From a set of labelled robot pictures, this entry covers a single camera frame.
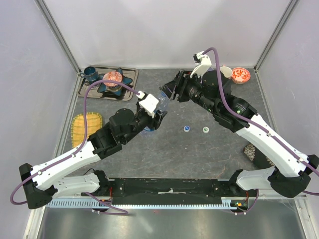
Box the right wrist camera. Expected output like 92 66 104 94
190 51 212 78

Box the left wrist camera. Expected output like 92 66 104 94
137 91 160 118

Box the Pocari Sweat bottle cap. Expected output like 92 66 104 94
183 125 190 132

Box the blue water bottle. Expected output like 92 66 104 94
141 91 169 137

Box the green white bottle cap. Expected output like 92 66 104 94
202 126 209 133

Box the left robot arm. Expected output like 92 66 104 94
19 108 167 209

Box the red patterned bowl on tray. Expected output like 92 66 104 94
102 71 123 91

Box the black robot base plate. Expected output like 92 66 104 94
82 169 260 206

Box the red white floral bowl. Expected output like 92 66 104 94
232 67 251 84

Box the blue star-shaped dish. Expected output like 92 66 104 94
97 68 133 99

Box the purple cable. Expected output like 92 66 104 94
203 47 319 216
9 79 145 215

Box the blue ceramic cup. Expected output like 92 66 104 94
80 66 99 84

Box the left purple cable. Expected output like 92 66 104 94
9 79 145 215

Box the black floral rectangular dish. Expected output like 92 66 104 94
243 143 274 169

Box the yellow woven plate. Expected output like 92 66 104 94
70 112 103 148

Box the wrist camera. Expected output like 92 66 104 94
190 51 212 78
137 91 160 118

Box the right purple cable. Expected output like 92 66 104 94
203 47 319 216

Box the pink plastic cup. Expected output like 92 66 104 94
220 66 233 79

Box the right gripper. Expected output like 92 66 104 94
159 69 218 115

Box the blue cable duct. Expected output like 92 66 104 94
46 198 237 210

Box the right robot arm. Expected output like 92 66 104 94
160 70 319 198

